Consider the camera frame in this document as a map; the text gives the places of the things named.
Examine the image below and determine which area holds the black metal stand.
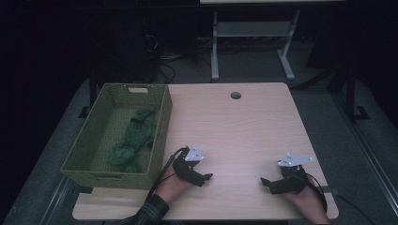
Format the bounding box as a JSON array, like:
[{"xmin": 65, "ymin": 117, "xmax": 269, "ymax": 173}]
[{"xmin": 325, "ymin": 62, "xmax": 372, "ymax": 123}]

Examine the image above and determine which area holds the tangle of black floor cables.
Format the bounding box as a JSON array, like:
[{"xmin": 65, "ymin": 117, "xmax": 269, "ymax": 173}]
[{"xmin": 144, "ymin": 34, "xmax": 214, "ymax": 83}]

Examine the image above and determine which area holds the grey tape strip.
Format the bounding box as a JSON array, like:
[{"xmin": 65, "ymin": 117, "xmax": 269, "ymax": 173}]
[{"xmin": 318, "ymin": 186, "xmax": 340, "ymax": 196}]

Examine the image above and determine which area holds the green fleece pet garment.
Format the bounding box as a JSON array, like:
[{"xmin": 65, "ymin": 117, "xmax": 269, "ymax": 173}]
[{"xmin": 107, "ymin": 107, "xmax": 158, "ymax": 173}]

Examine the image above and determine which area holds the person's left hand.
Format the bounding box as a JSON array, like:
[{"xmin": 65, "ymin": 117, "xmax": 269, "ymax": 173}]
[{"xmin": 155, "ymin": 167, "xmax": 191, "ymax": 204}]

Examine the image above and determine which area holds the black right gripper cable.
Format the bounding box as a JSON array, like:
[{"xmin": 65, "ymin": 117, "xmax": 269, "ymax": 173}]
[{"xmin": 304, "ymin": 172, "xmax": 329, "ymax": 214}]

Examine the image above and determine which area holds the metal floor rail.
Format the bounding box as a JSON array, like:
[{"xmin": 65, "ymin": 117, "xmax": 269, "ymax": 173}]
[
  {"xmin": 38, "ymin": 174, "xmax": 74, "ymax": 225},
  {"xmin": 331, "ymin": 93, "xmax": 398, "ymax": 217}
]

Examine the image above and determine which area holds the thin black floor cable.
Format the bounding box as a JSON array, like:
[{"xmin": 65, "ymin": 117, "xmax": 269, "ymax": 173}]
[{"xmin": 336, "ymin": 194, "xmax": 376, "ymax": 225}]

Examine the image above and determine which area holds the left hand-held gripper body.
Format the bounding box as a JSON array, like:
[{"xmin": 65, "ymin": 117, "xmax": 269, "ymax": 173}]
[{"xmin": 172, "ymin": 143, "xmax": 205, "ymax": 186}]

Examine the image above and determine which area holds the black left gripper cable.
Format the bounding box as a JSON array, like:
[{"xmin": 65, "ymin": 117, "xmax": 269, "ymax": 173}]
[{"xmin": 145, "ymin": 146, "xmax": 189, "ymax": 203}]

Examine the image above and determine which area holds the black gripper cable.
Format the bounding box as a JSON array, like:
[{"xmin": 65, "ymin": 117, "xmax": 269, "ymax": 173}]
[
  {"xmin": 145, "ymin": 146, "xmax": 189, "ymax": 203},
  {"xmin": 304, "ymin": 172, "xmax": 329, "ymax": 214}
]

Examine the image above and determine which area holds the white metal rack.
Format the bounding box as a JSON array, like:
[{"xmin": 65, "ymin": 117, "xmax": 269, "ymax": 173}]
[{"xmin": 199, "ymin": 0, "xmax": 346, "ymax": 82}]

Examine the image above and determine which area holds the person's right hand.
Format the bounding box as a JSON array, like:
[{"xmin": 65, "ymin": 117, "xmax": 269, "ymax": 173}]
[{"xmin": 285, "ymin": 176, "xmax": 330, "ymax": 224}]

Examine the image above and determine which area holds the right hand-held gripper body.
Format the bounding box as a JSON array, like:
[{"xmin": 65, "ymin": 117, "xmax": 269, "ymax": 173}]
[{"xmin": 271, "ymin": 152, "xmax": 314, "ymax": 195}]

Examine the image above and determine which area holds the green woven basket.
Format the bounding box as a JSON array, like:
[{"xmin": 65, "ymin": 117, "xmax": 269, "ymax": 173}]
[{"xmin": 60, "ymin": 82, "xmax": 174, "ymax": 190}]

